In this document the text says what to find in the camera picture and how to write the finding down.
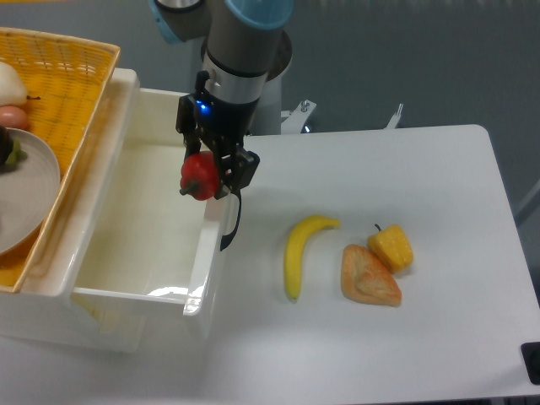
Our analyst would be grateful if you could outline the dark purple mangosteen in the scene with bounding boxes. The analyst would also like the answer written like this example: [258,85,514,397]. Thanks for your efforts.
[1,127,27,171]

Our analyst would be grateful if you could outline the yellow bell pepper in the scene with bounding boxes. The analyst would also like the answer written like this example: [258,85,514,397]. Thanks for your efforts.
[367,224,413,273]

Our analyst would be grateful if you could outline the white pear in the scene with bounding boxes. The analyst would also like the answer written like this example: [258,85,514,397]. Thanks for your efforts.
[0,62,40,106]

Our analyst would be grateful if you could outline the triangular toast bread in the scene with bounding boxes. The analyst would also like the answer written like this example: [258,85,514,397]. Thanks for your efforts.
[340,244,402,307]

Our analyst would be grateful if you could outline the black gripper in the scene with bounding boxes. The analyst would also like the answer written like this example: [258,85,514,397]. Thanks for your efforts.
[175,70,260,200]

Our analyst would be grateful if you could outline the white drawer cabinet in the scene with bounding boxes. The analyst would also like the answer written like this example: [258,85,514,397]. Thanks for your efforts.
[1,68,144,353]

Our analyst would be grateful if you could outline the open upper white drawer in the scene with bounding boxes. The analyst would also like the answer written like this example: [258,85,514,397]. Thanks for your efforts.
[72,89,235,352]

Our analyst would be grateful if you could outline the yellow woven basket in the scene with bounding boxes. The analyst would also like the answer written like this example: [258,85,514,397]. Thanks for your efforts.
[1,27,121,294]

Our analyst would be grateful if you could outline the black corner device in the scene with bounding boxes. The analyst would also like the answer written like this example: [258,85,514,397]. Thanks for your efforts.
[521,342,540,386]

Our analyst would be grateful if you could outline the black drawer handle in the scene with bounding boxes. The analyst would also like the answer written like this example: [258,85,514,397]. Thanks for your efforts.
[220,192,242,251]

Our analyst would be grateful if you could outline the yellow banana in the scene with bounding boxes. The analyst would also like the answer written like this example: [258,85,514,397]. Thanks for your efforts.
[283,215,341,300]

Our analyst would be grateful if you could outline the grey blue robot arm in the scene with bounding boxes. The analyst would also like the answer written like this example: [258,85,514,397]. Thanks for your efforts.
[149,1,294,201]

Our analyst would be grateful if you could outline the grey round plate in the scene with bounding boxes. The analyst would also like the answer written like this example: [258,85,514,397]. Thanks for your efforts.
[1,128,61,253]

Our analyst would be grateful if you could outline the red bell pepper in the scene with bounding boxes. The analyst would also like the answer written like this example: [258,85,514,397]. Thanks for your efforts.
[180,151,219,201]

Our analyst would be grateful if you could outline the white metal bracket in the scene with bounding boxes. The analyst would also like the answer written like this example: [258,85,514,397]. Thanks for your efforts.
[385,103,404,130]

